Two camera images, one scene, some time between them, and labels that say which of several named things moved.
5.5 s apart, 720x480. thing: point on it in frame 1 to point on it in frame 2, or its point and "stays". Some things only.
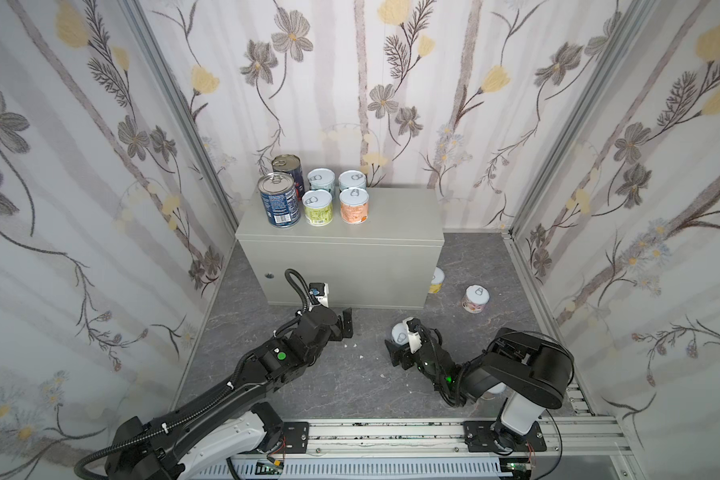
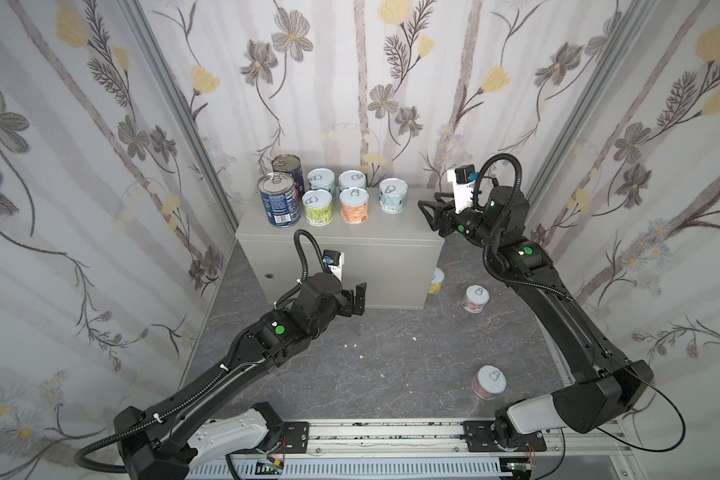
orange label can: [354, 205] stays
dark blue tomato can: [291, 164] stays
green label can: [318, 207] stays
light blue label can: [322, 179] stays
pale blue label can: [352, 179] stays
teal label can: [400, 334] to [393, 193]
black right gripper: [408, 351] to [444, 216]
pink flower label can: [475, 299] stays
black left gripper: [338, 324] to [348, 300]
